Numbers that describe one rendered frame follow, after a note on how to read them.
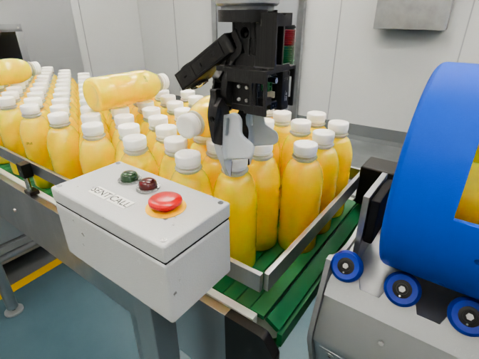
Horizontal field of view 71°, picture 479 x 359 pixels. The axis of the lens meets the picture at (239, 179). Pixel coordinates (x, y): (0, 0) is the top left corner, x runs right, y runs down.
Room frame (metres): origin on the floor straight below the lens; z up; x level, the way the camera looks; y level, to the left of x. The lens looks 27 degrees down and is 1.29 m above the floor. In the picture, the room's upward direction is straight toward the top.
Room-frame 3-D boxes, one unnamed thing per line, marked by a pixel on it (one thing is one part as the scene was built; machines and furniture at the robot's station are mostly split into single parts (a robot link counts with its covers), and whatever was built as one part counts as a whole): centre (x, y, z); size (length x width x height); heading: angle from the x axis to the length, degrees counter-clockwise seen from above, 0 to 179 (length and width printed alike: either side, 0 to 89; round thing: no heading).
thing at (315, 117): (0.69, -0.16, 1.09); 0.04 x 0.04 x 0.02
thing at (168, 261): (0.34, 0.12, 1.05); 0.20 x 0.10 x 0.10; 54
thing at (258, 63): (0.44, -0.02, 1.23); 0.09 x 0.08 x 0.12; 54
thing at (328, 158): (0.57, -0.15, 0.99); 0.07 x 0.07 x 0.19
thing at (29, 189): (0.70, 0.50, 0.94); 0.03 x 0.02 x 0.08; 54
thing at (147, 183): (0.35, 0.11, 1.11); 0.02 x 0.02 x 0.01
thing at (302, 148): (0.51, -0.11, 1.09); 0.04 x 0.04 x 0.02
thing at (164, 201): (0.31, 0.08, 1.11); 0.04 x 0.04 x 0.01
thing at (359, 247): (0.45, -0.22, 0.99); 0.10 x 0.02 x 0.12; 144
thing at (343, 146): (0.62, -0.19, 0.99); 0.07 x 0.07 x 0.19
